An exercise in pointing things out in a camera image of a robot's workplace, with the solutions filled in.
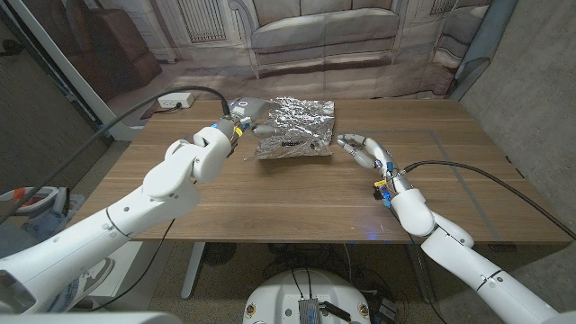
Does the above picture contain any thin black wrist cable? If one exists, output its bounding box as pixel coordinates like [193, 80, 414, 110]
[391, 211, 449, 324]
[87, 219, 177, 312]

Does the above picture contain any white grey sneaker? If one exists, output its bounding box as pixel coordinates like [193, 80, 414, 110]
[74, 256, 116, 298]

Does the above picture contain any white container with orange item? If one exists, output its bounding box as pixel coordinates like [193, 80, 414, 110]
[0, 186, 71, 216]

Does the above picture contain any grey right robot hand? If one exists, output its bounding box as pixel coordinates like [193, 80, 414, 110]
[336, 132, 401, 179]

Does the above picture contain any blue fabric bundle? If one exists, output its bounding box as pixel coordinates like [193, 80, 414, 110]
[22, 210, 67, 242]

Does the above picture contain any aluminum foil sheet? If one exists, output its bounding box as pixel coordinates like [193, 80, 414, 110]
[245, 95, 337, 161]

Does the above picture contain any white backdrop frame pole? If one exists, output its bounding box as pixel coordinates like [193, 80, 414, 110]
[6, 0, 145, 143]

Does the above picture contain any grey power adapter box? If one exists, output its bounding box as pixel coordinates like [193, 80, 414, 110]
[378, 297, 400, 320]

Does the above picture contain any person leg in jeans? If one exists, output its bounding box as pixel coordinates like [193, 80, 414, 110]
[44, 278, 82, 314]

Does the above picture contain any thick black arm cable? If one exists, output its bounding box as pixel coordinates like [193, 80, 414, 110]
[401, 159, 576, 241]
[0, 85, 233, 224]

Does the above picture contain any dark round floor fan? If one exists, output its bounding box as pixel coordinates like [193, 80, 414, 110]
[202, 242, 238, 267]

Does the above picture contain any grey blue backdrop pole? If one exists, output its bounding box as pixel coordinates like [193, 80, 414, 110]
[447, 0, 518, 101]

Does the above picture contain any grey finned module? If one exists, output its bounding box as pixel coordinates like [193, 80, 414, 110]
[298, 297, 321, 324]

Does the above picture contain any white robot torso base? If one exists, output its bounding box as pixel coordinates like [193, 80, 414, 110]
[242, 268, 374, 324]

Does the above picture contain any printed living room backdrop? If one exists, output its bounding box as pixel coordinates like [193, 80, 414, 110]
[17, 0, 494, 128]

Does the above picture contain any black connector bar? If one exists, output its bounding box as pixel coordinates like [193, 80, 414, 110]
[319, 301, 353, 323]

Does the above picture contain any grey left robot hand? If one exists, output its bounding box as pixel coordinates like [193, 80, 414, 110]
[227, 96, 283, 140]

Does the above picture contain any white power strip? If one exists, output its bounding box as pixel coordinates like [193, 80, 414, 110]
[157, 92, 195, 110]

